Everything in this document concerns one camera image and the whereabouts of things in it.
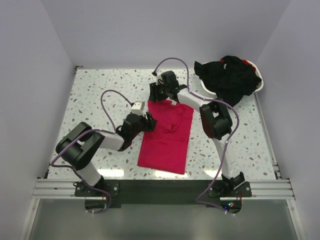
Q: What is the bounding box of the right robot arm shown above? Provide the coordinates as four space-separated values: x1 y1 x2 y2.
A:
149 70 245 197

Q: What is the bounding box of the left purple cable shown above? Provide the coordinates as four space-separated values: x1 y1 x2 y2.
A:
49 89 133 215

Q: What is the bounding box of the black t shirt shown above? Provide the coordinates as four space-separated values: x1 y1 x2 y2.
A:
193 55 261 107

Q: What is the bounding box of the pink t shirt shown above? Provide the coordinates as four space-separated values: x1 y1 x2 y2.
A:
137 100 194 175

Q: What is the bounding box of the white laundry basket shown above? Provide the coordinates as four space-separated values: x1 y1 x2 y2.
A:
199 60 264 99

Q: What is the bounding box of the aluminium frame rail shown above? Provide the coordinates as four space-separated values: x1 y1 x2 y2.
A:
32 179 295 200

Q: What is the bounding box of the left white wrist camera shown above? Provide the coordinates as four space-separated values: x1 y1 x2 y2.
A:
130 100 145 116

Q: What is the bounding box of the red garment in basket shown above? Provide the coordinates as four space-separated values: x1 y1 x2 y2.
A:
220 59 257 73

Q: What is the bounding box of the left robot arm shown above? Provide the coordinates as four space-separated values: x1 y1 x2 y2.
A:
50 112 157 196

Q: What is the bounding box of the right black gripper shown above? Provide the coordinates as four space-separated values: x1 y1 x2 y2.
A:
149 81 170 103

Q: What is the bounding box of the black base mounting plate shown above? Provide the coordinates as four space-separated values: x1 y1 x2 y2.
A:
73 179 252 213

